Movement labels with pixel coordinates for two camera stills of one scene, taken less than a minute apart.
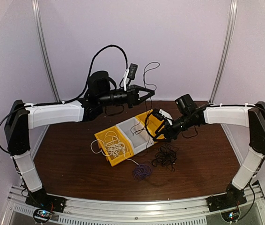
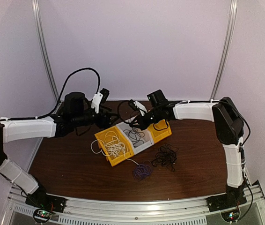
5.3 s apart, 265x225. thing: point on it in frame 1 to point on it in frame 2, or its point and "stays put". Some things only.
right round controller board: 231,216 stays put
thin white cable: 131,160 stays put
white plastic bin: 139,138 stays put
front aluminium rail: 138,210 stays put
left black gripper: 133,98 to 106,123
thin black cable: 143,131 to 134,136
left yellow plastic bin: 113,144 stays put
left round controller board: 42,215 stays put
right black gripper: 168,129 to 143,124
